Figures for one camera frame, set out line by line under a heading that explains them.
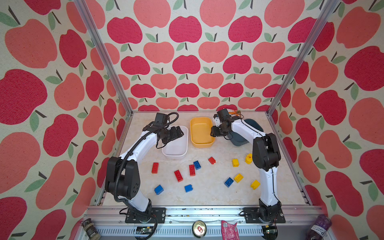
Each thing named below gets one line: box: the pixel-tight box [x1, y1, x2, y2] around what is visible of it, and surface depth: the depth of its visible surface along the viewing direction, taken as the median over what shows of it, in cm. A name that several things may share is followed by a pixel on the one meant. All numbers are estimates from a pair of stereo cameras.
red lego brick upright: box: [189, 164, 196, 177], surface depth 90 cm
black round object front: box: [262, 225, 278, 240], surface depth 73 cm
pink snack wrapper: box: [221, 220, 240, 240], surface depth 71 cm
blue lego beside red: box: [193, 160, 202, 170], surface depth 92 cm
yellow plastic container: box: [190, 117, 215, 149], surface depth 110 cm
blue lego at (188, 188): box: [184, 184, 194, 193], surface depth 85 cm
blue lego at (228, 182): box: [224, 177, 234, 188], surface depth 86 cm
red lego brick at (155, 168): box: [151, 162, 160, 174], surface depth 92 cm
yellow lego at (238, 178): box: [234, 173, 245, 183], surface depth 88 cm
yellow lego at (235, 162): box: [232, 158, 240, 168], surface depth 94 cm
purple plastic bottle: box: [307, 214, 332, 240], surface depth 69 cm
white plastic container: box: [161, 125, 189, 159], surface depth 96 cm
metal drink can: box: [192, 220, 207, 239], surface depth 63 cm
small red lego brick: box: [208, 156, 216, 165], surface depth 95 cm
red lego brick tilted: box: [174, 169, 184, 183], surface depth 87 cm
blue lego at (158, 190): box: [154, 184, 165, 196], surface depth 82 cm
